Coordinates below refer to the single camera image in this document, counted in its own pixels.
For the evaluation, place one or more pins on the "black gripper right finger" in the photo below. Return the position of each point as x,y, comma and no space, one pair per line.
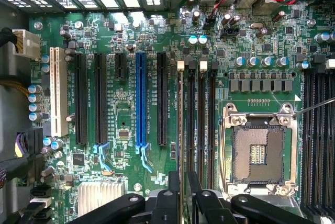
212,208

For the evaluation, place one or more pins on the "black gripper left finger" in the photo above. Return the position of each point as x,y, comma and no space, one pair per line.
165,208

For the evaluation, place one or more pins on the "black RAM slot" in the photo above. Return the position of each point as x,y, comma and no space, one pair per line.
212,103
191,103
180,65
308,129
202,103
318,129
330,129

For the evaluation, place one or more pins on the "silver finned heatsink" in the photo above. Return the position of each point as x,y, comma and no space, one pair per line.
99,195

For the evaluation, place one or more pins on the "metal CPU socket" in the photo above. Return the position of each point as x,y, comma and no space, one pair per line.
272,143

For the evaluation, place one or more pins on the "long black expansion slot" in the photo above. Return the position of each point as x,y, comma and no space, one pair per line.
162,98
81,98
100,98

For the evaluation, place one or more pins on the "blue expansion slot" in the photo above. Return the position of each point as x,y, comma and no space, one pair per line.
141,98

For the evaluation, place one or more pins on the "short black expansion slot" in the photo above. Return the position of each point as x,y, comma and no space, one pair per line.
121,65

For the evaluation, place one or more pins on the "white expansion slot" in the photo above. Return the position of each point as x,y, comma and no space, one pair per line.
58,90

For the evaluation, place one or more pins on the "green Dell motherboard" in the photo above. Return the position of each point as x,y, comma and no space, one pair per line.
170,38

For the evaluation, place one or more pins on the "open metal PC case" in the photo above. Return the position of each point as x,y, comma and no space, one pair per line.
10,114

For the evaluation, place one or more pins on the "white power connector plug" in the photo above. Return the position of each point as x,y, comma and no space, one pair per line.
28,43

